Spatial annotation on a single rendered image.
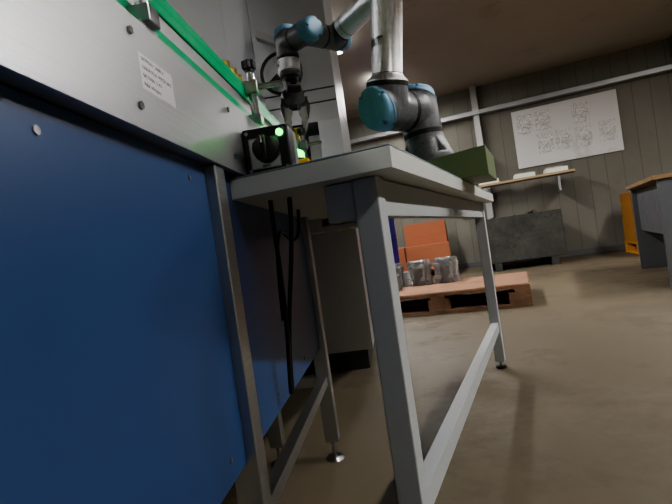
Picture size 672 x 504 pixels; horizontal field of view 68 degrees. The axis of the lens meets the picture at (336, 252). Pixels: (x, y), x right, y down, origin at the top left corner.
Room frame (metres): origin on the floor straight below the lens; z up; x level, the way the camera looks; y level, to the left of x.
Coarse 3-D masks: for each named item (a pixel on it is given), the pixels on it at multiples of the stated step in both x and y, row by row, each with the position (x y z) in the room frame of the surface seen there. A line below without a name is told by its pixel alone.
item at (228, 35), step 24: (168, 0) 1.38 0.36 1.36; (192, 0) 1.65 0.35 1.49; (216, 0) 1.93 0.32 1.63; (240, 0) 2.34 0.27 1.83; (192, 24) 1.55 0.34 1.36; (216, 24) 1.89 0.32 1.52; (240, 24) 2.27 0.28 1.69; (216, 48) 1.76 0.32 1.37; (240, 48) 2.21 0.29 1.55; (240, 72) 2.05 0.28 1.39
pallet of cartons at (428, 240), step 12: (408, 228) 7.36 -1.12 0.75; (420, 228) 7.32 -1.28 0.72; (432, 228) 7.28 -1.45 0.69; (444, 228) 7.23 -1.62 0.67; (408, 240) 7.37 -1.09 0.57; (420, 240) 7.33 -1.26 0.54; (432, 240) 7.28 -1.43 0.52; (444, 240) 7.24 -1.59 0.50; (408, 252) 6.94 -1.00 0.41; (420, 252) 6.91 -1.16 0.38; (432, 252) 6.87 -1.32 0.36; (444, 252) 6.84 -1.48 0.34
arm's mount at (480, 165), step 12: (444, 156) 1.36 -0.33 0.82; (456, 156) 1.34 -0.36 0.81; (468, 156) 1.33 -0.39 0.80; (480, 156) 1.32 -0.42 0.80; (492, 156) 1.51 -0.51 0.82; (444, 168) 1.36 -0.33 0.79; (456, 168) 1.34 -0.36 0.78; (468, 168) 1.33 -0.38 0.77; (480, 168) 1.32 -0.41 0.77; (492, 168) 1.45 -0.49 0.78; (468, 180) 1.42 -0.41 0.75; (480, 180) 1.47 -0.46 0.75; (492, 180) 1.53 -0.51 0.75
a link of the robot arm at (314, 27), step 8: (312, 16) 1.56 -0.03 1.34; (296, 24) 1.58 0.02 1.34; (304, 24) 1.55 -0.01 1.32; (312, 24) 1.56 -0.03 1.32; (320, 24) 1.58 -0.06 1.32; (288, 32) 1.61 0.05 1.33; (296, 32) 1.58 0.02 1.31; (304, 32) 1.56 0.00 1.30; (312, 32) 1.56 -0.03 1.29; (320, 32) 1.58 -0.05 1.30; (328, 32) 1.63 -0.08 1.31; (288, 40) 1.62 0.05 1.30; (296, 40) 1.60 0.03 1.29; (304, 40) 1.58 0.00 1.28; (312, 40) 1.58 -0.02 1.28; (320, 40) 1.62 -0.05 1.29; (296, 48) 1.63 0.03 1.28
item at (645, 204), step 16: (656, 176) 3.41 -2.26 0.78; (640, 192) 4.45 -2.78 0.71; (656, 192) 3.74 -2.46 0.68; (640, 208) 4.57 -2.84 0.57; (656, 208) 3.82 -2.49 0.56; (640, 224) 4.69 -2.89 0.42; (656, 224) 3.91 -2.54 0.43; (640, 240) 4.69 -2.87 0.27; (656, 240) 4.64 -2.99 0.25; (640, 256) 4.70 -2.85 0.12; (656, 256) 4.65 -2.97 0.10
